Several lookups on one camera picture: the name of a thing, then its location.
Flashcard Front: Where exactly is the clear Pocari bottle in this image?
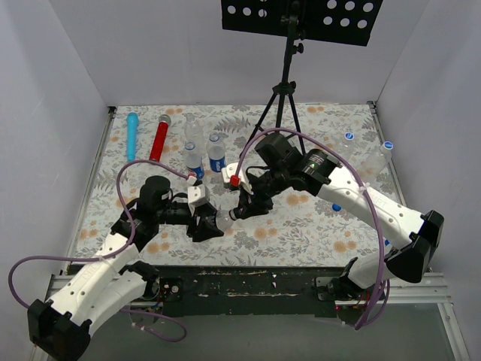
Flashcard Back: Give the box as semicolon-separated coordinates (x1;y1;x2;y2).
362;144;393;179

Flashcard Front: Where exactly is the tall clear plastic bottle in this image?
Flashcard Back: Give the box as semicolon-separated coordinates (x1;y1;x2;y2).
184;113;204;148

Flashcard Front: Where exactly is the red glitter toy microphone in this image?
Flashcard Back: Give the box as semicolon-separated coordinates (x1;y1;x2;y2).
149;114;171;162

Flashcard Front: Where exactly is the small black-label clear bottle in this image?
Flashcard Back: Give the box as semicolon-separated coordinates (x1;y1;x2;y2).
215;210;237;232

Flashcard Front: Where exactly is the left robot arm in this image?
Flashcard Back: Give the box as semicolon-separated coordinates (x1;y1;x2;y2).
27;176;223;360

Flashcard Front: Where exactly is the Pepsi bottle logo label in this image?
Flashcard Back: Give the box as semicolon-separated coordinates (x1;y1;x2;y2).
183;141;204;180

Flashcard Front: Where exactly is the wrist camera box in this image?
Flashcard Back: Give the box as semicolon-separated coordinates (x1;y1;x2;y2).
221;162;251;193
187;184;210;208

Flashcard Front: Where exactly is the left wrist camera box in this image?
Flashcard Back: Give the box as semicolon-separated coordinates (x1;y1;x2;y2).
187;184;210;208

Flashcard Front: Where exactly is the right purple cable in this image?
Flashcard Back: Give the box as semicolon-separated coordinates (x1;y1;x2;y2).
234;127;392;331

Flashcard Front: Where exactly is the blue toy microphone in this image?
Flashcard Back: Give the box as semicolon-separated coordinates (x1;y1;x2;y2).
126;112;139;162

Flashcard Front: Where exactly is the Pepsi bottle text label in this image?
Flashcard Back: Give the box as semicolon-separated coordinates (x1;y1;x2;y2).
206;132;225;173

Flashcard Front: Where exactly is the black table front rail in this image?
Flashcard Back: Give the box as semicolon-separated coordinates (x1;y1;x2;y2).
65;262;392;317

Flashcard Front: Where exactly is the floral tablecloth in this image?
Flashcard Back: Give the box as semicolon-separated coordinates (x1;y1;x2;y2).
71;104;383;267

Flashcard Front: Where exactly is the blue white bottle cap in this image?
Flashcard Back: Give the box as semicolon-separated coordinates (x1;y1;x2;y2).
344;132;355;141

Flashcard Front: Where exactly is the blue Pocari Sweat cap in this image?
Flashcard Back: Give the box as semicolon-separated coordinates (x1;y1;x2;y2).
383;141;394;150

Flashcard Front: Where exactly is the black music stand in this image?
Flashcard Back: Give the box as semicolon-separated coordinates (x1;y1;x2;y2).
221;0;383;140

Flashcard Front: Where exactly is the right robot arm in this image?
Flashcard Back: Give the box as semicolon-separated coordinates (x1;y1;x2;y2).
223;131;444;301

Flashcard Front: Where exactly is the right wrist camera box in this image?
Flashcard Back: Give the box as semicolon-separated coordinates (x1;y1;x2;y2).
221;162;251;193

